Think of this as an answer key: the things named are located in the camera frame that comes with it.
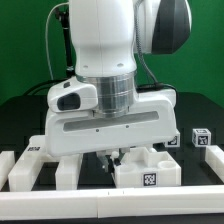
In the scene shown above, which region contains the white tagged cube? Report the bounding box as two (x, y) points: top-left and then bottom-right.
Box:
(192, 128), (211, 147)
(164, 131), (180, 148)

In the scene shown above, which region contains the white chair seat block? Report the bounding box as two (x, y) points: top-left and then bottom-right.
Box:
(114, 147), (181, 188)

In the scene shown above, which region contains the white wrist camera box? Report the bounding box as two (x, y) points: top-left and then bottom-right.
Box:
(47, 77), (98, 113)

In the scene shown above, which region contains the white chair back frame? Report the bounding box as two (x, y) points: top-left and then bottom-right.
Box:
(7, 134), (84, 192)

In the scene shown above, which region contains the white wall bar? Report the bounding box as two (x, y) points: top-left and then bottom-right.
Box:
(205, 145), (224, 183)
(0, 151), (15, 190)
(0, 185), (224, 220)

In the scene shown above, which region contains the white cable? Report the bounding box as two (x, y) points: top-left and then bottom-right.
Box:
(44, 1), (71, 83)

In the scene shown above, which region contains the white left wall bar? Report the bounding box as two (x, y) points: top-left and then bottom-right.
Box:
(0, 151), (15, 190)

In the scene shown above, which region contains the black cable bundle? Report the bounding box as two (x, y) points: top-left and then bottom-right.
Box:
(22, 78), (68, 97)

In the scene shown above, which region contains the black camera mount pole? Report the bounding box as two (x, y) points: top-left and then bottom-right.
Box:
(55, 8), (75, 78)

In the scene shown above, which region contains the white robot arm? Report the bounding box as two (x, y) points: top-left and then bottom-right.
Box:
(45, 0), (192, 157)

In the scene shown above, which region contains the white right wall bar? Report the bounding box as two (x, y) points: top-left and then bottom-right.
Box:
(205, 145), (224, 183)

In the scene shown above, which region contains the white front wall bar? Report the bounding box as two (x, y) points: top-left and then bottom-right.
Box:
(0, 185), (224, 220)

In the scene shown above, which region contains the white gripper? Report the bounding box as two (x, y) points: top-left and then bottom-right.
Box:
(45, 89), (176, 173)

